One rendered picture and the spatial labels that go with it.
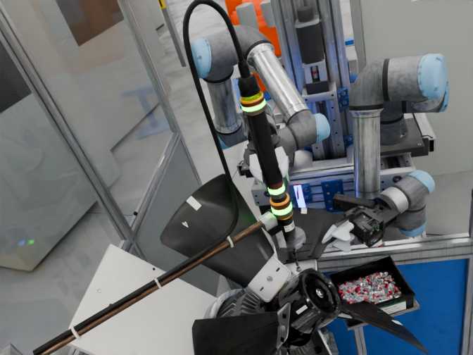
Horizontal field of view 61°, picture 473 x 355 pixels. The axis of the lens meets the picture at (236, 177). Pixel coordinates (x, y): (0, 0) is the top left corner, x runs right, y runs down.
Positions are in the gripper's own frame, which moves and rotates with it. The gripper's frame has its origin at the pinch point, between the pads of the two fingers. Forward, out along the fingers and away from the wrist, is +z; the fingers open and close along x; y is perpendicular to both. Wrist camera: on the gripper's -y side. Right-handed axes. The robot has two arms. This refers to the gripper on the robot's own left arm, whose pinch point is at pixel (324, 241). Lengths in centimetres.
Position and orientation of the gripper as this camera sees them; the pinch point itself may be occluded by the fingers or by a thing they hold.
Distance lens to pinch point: 108.2
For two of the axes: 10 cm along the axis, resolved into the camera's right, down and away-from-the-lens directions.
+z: -8.3, 4.8, -2.9
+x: 2.2, 7.5, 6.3
